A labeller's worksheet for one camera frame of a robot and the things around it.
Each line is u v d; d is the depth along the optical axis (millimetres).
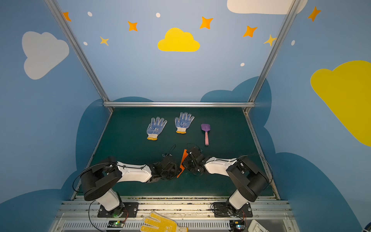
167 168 704
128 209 748
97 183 448
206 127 1077
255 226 692
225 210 749
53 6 680
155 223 707
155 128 1087
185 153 954
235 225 713
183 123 1134
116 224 717
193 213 747
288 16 721
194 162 714
